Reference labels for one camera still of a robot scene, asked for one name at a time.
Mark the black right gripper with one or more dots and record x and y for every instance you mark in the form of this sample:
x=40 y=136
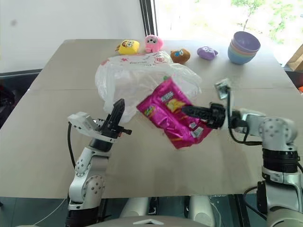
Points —
x=216 y=116

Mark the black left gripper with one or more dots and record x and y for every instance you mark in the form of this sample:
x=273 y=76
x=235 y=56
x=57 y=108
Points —
x=113 y=128

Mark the pink snack packet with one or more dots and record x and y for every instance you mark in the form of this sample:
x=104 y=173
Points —
x=170 y=116

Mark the clear printed plastic bag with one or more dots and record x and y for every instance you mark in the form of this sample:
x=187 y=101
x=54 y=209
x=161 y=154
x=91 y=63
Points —
x=132 y=78

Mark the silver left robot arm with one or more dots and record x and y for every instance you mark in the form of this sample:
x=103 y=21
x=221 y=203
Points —
x=86 y=182

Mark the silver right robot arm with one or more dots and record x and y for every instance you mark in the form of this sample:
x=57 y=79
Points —
x=279 y=151

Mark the brown paper bag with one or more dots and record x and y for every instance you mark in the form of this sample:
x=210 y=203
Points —
x=296 y=58

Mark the brown plush toy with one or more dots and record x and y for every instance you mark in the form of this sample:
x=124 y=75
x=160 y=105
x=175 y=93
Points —
x=180 y=55

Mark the purple plush toy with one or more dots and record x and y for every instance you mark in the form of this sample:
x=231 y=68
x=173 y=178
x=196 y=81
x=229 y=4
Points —
x=206 y=52

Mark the yellow plush toy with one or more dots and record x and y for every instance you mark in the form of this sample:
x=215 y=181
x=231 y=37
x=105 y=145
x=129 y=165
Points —
x=128 y=46

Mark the blue plastic bowl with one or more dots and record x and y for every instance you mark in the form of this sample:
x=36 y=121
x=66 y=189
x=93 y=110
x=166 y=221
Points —
x=239 y=59

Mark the green plastic bowl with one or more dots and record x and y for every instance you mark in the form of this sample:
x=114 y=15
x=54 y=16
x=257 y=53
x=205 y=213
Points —
x=232 y=51

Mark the pink plastic bowl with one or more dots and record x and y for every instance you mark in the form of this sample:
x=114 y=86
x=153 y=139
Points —
x=233 y=48

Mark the pink plush toy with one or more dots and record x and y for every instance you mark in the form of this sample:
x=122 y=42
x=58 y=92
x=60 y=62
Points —
x=153 y=43

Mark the purple plastic bowl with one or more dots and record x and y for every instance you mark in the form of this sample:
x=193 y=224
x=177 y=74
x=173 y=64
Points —
x=246 y=42

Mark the grey rounded robot leg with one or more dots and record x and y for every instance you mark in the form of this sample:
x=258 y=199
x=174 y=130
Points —
x=133 y=208
x=201 y=209

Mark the orange object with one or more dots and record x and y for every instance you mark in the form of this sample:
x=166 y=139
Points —
x=300 y=89

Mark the grey robot torso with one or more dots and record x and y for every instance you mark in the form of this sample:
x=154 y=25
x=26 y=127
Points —
x=151 y=221

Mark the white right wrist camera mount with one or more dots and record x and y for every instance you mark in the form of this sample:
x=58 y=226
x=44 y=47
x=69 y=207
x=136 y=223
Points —
x=229 y=99

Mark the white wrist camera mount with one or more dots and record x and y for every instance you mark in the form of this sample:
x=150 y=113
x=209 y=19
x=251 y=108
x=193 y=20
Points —
x=229 y=99
x=81 y=121

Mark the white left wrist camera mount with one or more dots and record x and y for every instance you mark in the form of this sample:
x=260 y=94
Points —
x=81 y=121

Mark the black window frame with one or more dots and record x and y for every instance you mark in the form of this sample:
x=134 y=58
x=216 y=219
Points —
x=148 y=16

